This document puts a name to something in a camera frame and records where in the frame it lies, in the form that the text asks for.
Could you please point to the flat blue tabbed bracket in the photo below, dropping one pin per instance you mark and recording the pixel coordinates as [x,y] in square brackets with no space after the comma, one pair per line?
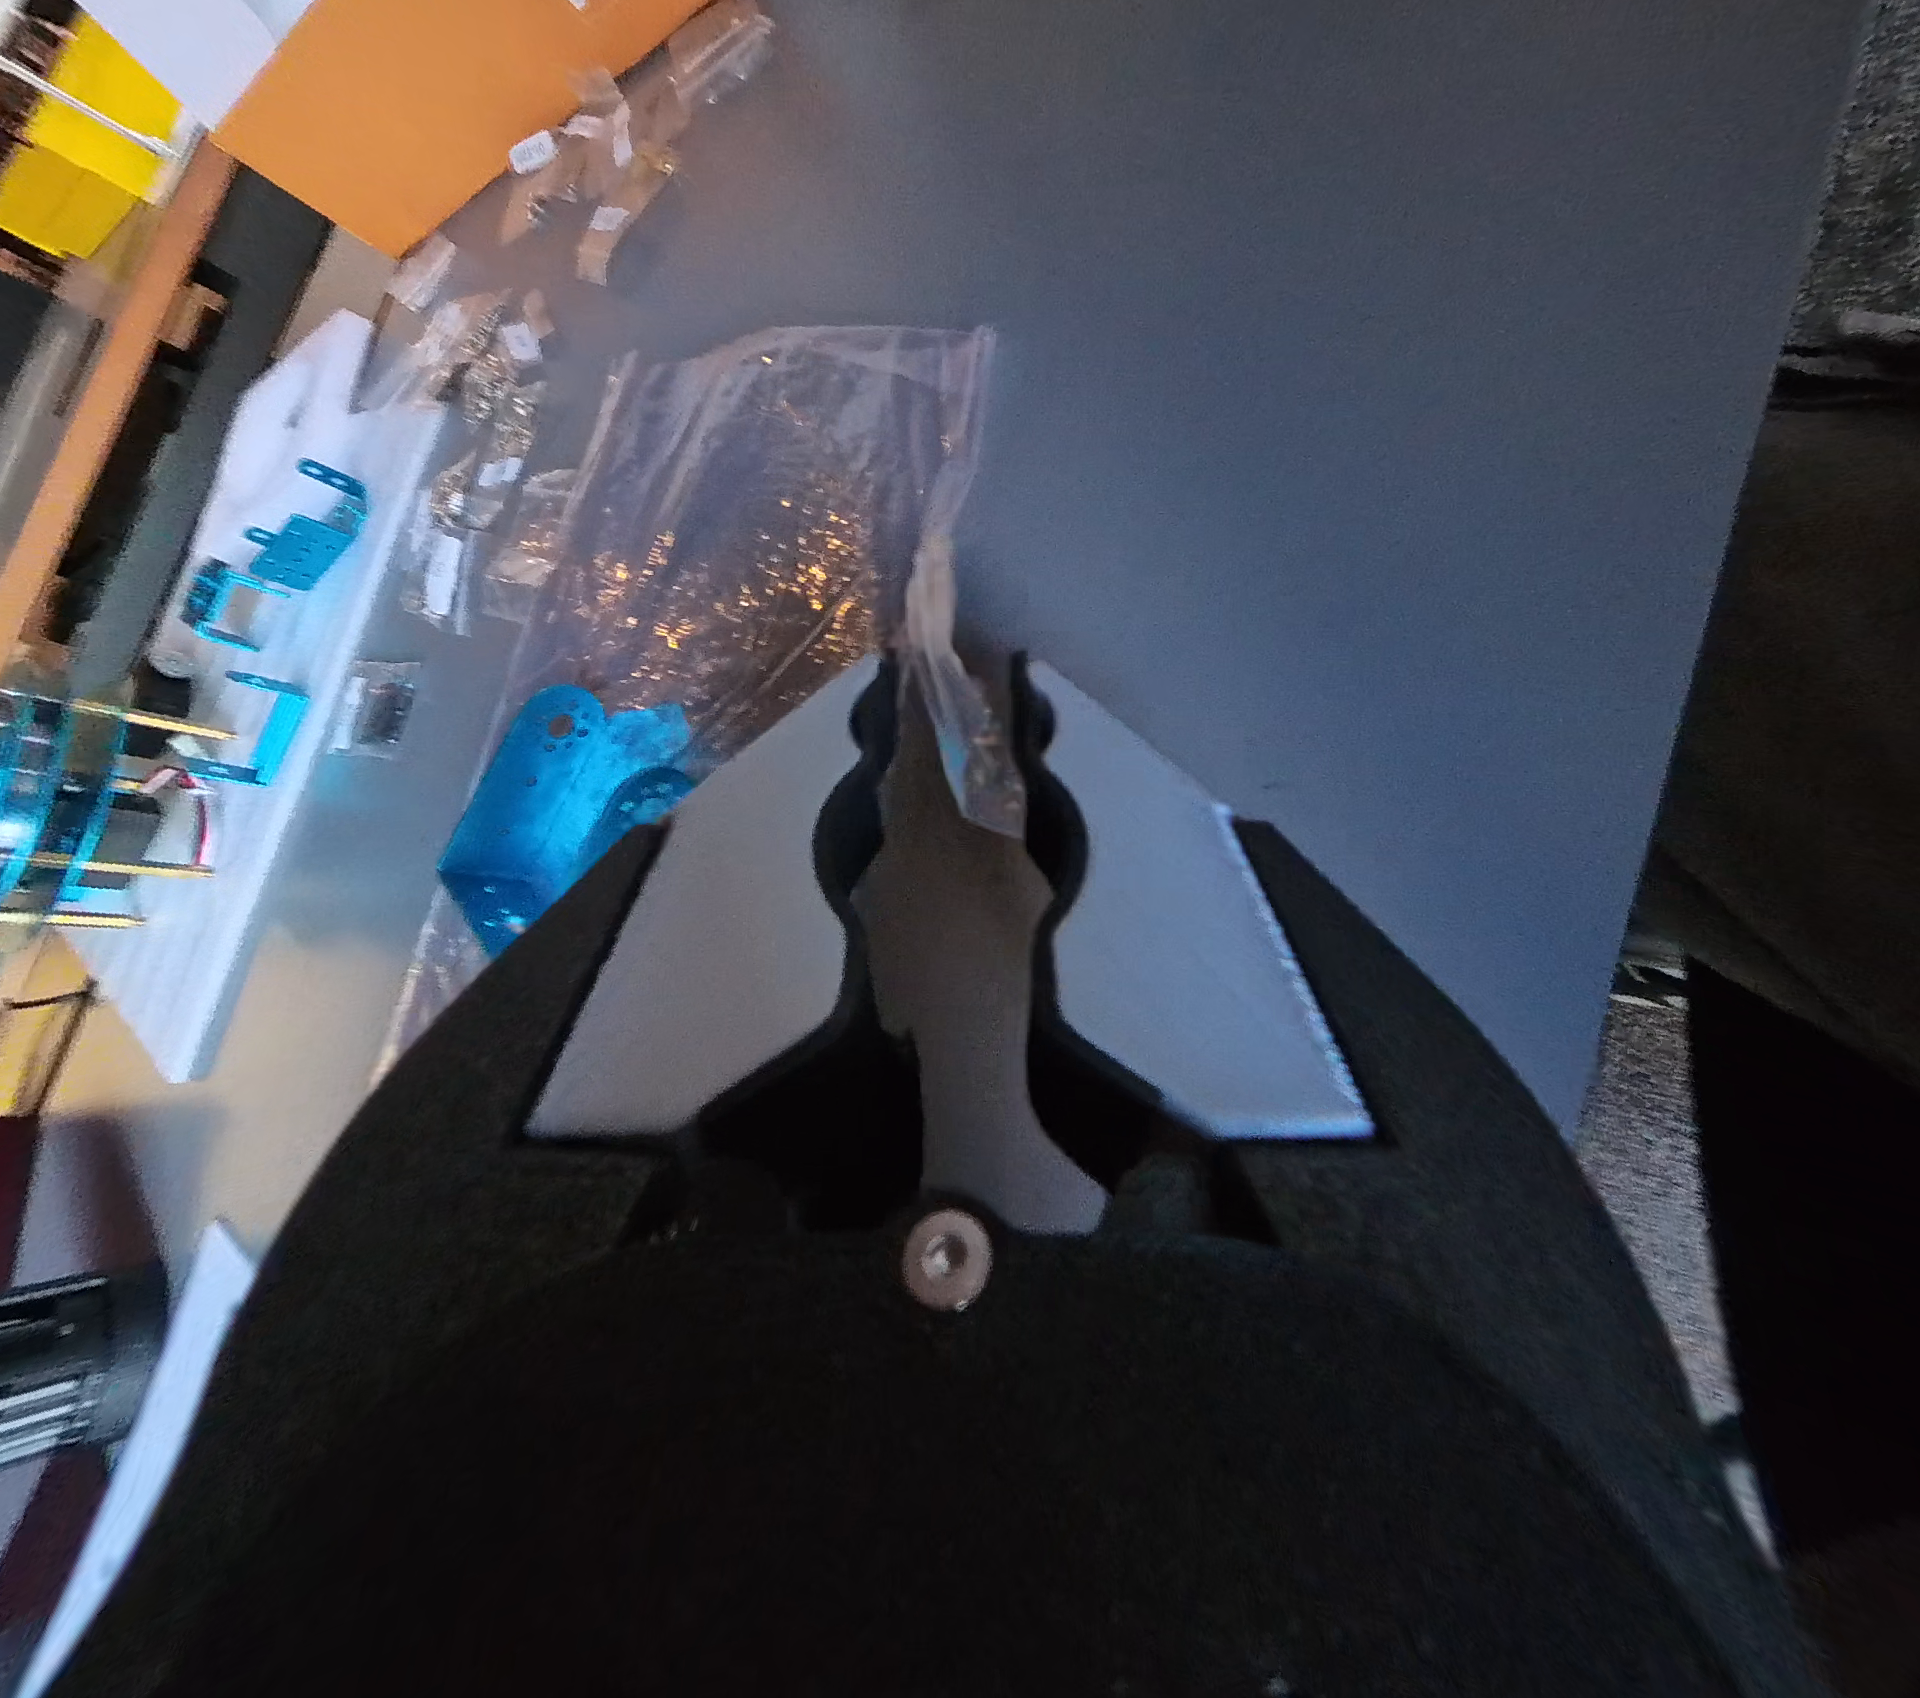
[308,536]

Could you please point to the yellow storage box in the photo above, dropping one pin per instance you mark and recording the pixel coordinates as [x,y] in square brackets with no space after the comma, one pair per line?
[75,138]

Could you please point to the pile of small hardware bags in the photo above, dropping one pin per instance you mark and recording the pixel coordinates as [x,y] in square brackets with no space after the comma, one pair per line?
[571,168]

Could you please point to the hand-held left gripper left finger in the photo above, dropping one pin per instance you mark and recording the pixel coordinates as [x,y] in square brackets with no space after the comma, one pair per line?
[704,978]

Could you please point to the small bag with black part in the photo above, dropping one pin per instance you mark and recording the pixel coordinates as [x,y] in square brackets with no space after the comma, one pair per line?
[379,708]

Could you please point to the small blue u bracket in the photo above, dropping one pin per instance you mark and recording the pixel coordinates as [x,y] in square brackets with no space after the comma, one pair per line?
[225,611]

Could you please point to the black cylindrical tool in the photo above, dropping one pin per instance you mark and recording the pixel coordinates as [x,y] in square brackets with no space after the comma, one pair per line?
[68,1360]

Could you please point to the white foam board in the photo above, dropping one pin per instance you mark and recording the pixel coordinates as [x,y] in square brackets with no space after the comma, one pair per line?
[285,873]

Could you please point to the orange cardboard box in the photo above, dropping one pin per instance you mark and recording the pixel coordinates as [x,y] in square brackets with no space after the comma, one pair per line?
[451,32]

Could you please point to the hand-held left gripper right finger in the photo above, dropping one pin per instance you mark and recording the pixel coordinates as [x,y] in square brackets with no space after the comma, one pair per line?
[1200,978]

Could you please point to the toy robot arm base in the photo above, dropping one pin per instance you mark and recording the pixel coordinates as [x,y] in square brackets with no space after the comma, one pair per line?
[75,812]

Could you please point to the printed instruction sheet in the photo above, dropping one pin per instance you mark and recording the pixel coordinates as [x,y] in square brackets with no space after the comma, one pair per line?
[165,1428]

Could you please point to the long blue ribbed bracket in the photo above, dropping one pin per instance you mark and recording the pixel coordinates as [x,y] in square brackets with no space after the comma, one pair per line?
[272,722]

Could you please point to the large clear plastic bag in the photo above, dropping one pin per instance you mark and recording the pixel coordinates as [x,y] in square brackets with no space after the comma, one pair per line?
[751,499]

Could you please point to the large blue metal bracket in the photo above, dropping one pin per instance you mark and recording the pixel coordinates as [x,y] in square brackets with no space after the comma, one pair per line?
[555,812]

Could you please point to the small clear screw bag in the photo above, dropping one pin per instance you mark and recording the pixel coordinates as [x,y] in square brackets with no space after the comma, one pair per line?
[969,753]

